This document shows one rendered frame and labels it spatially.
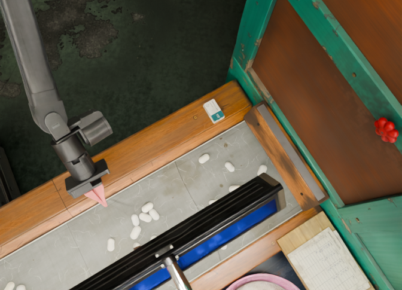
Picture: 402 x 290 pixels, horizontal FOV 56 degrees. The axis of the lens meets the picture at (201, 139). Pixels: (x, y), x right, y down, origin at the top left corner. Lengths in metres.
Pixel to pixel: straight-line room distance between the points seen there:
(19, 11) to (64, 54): 1.29
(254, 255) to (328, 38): 0.60
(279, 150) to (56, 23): 1.52
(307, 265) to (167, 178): 0.43
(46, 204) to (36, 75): 0.40
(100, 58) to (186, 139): 1.08
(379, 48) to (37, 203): 0.87
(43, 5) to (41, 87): 1.48
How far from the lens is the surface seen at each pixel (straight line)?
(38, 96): 0.83
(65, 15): 2.22
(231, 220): 0.69
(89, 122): 0.87
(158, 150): 1.06
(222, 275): 1.03
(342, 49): 0.66
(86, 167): 0.89
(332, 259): 1.08
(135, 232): 1.04
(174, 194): 1.06
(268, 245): 1.05
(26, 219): 1.11
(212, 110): 1.07
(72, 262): 1.09
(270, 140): 1.01
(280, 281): 1.08
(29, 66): 0.83
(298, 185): 1.01
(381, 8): 0.59
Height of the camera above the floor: 1.79
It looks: 75 degrees down
